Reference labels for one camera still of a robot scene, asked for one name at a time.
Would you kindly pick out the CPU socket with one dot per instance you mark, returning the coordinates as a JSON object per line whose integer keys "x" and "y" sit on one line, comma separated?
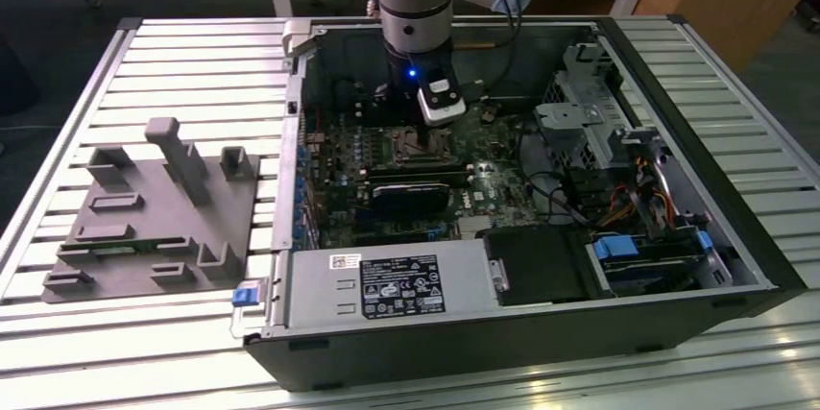
{"x": 392, "y": 155}

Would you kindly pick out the blue case latch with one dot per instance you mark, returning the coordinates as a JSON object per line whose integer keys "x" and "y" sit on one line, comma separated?
{"x": 247, "y": 296}

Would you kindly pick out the black plastic shroud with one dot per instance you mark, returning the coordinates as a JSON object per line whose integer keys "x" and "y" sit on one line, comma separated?
{"x": 544, "y": 261}

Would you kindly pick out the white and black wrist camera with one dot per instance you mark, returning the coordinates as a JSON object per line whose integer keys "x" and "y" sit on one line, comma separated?
{"x": 442, "y": 103}

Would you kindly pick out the black graphics card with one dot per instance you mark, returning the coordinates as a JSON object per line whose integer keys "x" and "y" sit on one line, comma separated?
{"x": 410, "y": 199}

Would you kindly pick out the blue disk carrier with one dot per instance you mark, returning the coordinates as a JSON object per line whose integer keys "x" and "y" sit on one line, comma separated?
{"x": 615, "y": 248}

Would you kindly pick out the green RAM stick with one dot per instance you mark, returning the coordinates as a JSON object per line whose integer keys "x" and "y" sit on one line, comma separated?
{"x": 115, "y": 249}

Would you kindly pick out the metal drive cage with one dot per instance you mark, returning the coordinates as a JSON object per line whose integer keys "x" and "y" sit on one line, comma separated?
{"x": 576, "y": 117}

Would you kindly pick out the green motherboard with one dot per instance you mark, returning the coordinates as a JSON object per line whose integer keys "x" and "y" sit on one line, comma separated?
{"x": 494, "y": 189}

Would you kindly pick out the grey power supply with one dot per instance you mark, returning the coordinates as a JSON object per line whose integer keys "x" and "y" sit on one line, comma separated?
{"x": 320, "y": 285}

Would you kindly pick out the black PC case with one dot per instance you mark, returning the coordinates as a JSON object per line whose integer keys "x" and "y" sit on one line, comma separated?
{"x": 448, "y": 357}

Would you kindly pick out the grey parts rack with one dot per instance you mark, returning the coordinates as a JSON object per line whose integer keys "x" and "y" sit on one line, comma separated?
{"x": 160, "y": 218}

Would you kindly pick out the black installed RAM stick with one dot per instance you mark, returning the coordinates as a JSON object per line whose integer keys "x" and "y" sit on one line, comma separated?
{"x": 419, "y": 179}

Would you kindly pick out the blue plastic clip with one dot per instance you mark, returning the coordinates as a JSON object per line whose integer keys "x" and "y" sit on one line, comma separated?
{"x": 703, "y": 242}

